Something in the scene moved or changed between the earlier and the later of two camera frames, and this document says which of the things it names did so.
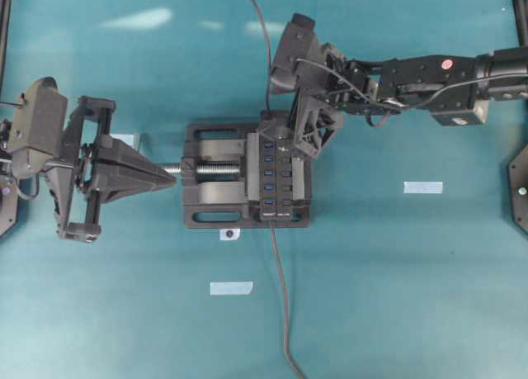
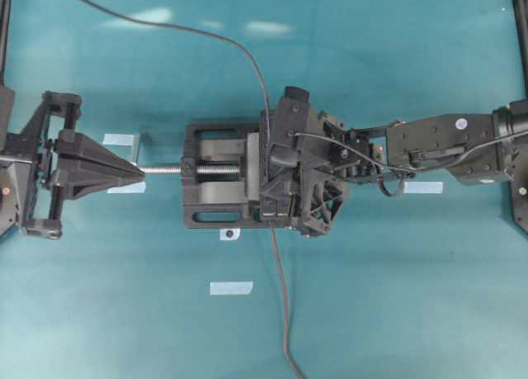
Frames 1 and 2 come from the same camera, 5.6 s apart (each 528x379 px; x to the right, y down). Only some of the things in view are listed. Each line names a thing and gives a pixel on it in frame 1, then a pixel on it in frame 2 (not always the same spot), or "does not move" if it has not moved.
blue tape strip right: x=423 y=187 does not move
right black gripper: x=354 y=87 → x=334 y=158
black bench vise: x=221 y=173 does not move
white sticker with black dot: x=229 y=234 does not move
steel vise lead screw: x=209 y=170 does not move
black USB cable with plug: x=268 y=95 → x=167 y=25
